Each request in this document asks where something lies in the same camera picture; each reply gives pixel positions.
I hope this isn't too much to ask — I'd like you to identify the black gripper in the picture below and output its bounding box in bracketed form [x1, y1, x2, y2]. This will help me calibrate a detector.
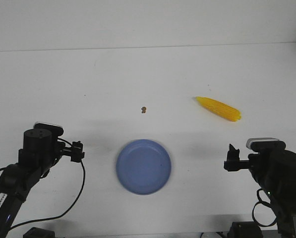
[18, 128, 85, 174]
[224, 141, 296, 193]

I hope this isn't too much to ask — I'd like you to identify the yellow corn cob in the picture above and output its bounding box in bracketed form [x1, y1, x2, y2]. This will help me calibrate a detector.
[195, 96, 241, 122]

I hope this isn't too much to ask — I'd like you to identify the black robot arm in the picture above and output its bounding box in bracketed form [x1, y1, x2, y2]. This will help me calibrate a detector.
[0, 126, 85, 238]
[224, 138, 296, 238]

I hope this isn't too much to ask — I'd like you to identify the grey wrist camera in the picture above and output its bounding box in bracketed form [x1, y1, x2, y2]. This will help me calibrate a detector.
[246, 137, 280, 150]

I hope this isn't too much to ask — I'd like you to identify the blue round plate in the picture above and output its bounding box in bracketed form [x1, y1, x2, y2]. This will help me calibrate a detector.
[116, 139, 172, 195]

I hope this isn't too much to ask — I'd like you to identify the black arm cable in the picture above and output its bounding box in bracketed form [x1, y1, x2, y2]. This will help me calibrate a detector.
[251, 188, 279, 228]
[9, 138, 86, 230]

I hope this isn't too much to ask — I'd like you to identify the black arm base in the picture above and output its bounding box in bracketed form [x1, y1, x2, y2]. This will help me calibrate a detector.
[227, 222, 263, 238]
[23, 227, 56, 238]

